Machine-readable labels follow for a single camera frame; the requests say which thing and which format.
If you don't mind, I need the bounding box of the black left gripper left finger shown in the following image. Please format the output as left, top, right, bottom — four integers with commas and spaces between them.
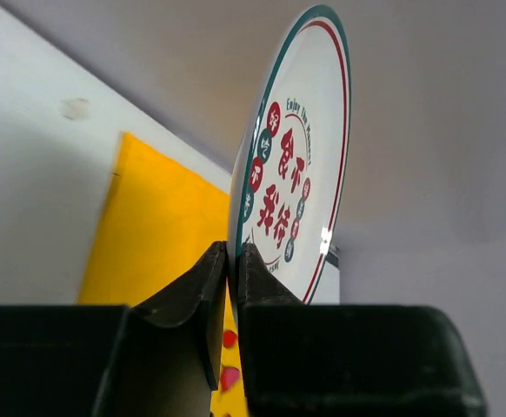
0, 242, 227, 416

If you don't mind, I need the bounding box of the white printed dinner plate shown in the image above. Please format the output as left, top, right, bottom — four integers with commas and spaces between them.
227, 4, 351, 303

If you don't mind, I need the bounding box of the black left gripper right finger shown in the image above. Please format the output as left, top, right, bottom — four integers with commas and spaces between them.
237, 243, 488, 416

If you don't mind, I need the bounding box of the yellow pikachu cloth mat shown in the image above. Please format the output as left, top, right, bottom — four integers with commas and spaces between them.
78, 132, 245, 416

